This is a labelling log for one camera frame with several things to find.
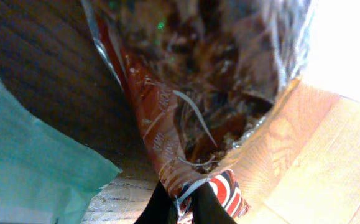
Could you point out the mint wet wipes pack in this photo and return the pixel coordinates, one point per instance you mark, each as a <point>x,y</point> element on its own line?
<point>45,176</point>

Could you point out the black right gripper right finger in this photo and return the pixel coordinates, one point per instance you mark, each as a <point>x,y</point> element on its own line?
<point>206,207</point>

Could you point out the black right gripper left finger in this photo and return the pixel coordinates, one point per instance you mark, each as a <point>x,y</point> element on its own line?
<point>160,208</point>

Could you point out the red chocolate wafer pack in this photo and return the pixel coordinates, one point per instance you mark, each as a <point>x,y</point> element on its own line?
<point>203,77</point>

